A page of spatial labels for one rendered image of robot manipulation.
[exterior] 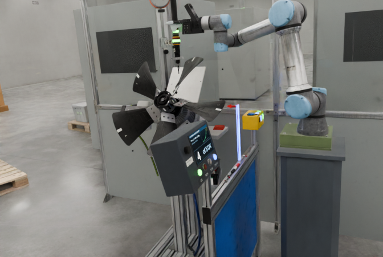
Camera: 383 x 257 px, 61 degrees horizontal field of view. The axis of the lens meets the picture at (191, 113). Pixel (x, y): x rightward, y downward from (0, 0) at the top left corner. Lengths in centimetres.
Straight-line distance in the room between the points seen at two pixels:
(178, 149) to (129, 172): 225
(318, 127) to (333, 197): 33
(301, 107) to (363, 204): 135
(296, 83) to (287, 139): 31
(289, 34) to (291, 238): 102
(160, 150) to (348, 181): 180
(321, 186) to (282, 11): 83
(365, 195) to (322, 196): 99
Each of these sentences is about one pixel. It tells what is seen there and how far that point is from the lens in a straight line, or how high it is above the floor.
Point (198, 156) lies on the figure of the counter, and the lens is 114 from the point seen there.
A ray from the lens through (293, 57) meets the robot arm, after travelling 154.
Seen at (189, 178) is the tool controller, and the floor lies 112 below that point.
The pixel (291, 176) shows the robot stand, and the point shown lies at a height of 87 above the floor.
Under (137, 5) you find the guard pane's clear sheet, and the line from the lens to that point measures 290.
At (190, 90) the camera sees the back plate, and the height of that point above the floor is 121.
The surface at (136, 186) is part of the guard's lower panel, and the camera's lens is 329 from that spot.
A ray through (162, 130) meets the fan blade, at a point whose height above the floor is 106.
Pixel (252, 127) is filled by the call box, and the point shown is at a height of 100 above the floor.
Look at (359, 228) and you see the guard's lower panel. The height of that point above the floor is 12.
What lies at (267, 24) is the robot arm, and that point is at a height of 160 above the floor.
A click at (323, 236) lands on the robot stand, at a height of 57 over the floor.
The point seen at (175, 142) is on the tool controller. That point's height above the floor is 124.
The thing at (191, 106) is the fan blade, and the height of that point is 118.
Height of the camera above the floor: 157
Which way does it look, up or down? 13 degrees down
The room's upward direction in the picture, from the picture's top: 4 degrees counter-clockwise
